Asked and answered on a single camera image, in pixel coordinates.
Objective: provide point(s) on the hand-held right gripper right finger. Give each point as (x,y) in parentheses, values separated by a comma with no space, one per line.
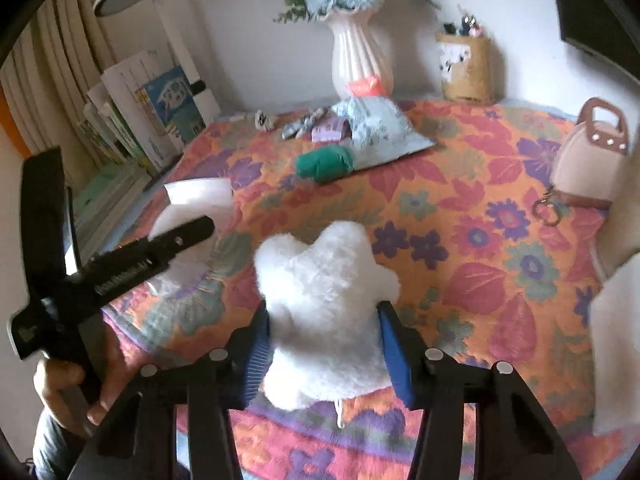
(395,355)

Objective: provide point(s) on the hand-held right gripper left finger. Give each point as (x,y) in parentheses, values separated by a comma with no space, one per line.
(255,355)

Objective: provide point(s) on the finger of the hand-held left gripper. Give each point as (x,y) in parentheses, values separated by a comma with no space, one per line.
(187,240)

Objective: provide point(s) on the white plastic bag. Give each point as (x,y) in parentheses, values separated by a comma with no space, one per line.
(200,195)

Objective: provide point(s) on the white plush toy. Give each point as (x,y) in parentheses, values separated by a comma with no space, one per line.
(325,300)

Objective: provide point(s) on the green cloth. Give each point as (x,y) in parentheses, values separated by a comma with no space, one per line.
(325,162)

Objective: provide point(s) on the purple wet wipe packet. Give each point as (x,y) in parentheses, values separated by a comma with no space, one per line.
(327,132)

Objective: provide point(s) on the person's left hand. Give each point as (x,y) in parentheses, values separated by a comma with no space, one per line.
(55,380)

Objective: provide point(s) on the row of books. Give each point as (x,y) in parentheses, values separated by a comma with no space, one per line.
(165,105)

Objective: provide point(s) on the floral woven blanket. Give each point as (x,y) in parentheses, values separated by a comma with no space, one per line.
(475,240)

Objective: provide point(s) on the plaid bow hair clip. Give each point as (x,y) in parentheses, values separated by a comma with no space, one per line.
(300,127)

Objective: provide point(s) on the beige curtain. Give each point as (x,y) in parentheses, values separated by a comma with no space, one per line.
(55,60)

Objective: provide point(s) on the blue tissue packet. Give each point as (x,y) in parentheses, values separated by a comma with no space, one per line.
(375,125)

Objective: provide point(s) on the white fabric sheet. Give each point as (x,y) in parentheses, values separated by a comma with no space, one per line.
(615,340)

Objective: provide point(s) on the metal keyring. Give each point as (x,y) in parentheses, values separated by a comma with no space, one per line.
(552,193)

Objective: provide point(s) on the orange tissue pack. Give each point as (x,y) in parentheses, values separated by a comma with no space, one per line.
(367,86)

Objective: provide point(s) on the white ribbed vase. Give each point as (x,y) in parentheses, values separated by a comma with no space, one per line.
(360,55)

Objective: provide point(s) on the pink mini backpack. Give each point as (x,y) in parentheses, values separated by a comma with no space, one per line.
(585,170)

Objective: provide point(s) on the brown paper pen holder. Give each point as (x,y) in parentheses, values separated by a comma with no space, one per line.
(467,75)

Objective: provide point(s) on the black wall television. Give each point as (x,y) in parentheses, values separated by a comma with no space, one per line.
(590,10)

